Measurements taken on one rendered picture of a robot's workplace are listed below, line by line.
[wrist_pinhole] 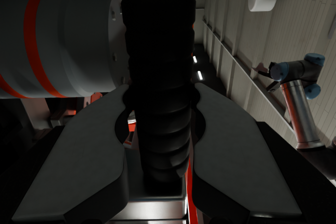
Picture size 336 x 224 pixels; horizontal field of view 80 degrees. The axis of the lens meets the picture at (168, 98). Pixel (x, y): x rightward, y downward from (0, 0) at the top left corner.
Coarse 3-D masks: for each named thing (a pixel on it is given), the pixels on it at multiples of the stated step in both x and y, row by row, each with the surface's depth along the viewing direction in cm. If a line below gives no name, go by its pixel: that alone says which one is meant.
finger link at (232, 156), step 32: (192, 96) 11; (224, 96) 10; (224, 128) 8; (256, 128) 8; (224, 160) 6; (256, 160) 6; (192, 192) 7; (224, 192) 6; (256, 192) 6; (288, 192) 5
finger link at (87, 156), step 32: (128, 96) 11; (64, 128) 8; (96, 128) 8; (128, 128) 10; (64, 160) 7; (96, 160) 7; (32, 192) 6; (64, 192) 6; (96, 192) 6; (128, 192) 7
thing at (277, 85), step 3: (273, 81) 107; (276, 81) 105; (270, 84) 109; (273, 84) 107; (276, 84) 106; (279, 84) 106; (267, 87) 112; (270, 87) 109; (273, 87) 109; (276, 87) 109; (267, 90) 112; (270, 90) 111; (273, 90) 111
